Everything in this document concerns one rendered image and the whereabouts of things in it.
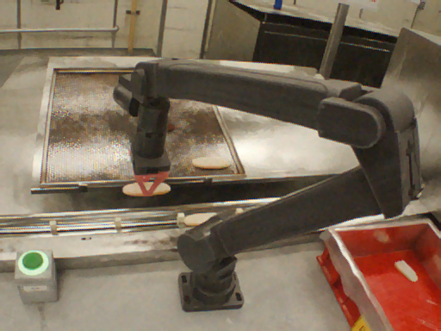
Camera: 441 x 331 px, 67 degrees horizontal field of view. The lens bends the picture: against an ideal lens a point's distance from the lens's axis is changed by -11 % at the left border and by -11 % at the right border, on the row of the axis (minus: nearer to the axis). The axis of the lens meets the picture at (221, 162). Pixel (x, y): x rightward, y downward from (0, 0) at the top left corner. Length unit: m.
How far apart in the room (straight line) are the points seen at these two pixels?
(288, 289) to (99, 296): 0.38
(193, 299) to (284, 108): 0.42
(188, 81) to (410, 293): 0.69
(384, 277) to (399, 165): 0.58
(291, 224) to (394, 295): 0.47
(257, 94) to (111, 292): 0.47
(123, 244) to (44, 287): 0.19
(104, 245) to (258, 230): 0.35
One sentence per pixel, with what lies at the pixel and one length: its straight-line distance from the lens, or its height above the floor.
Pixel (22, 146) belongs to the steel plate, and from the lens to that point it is 1.16.
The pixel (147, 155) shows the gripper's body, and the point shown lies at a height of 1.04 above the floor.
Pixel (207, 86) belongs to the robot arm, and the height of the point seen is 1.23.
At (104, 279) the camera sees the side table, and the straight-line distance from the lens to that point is 0.77.
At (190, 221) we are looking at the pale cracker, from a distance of 0.84.
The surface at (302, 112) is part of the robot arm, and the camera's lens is 0.43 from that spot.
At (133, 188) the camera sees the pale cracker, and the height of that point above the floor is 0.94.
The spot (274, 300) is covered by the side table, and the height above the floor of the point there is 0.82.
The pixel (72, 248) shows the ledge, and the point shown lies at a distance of 0.77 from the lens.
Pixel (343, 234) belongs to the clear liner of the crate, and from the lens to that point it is 0.85.
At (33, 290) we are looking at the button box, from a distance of 0.72.
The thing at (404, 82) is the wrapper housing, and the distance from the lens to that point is 1.25.
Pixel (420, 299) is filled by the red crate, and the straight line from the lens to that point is 0.95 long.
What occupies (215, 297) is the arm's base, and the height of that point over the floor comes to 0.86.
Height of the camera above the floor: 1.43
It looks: 33 degrees down
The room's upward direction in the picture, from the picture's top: 12 degrees clockwise
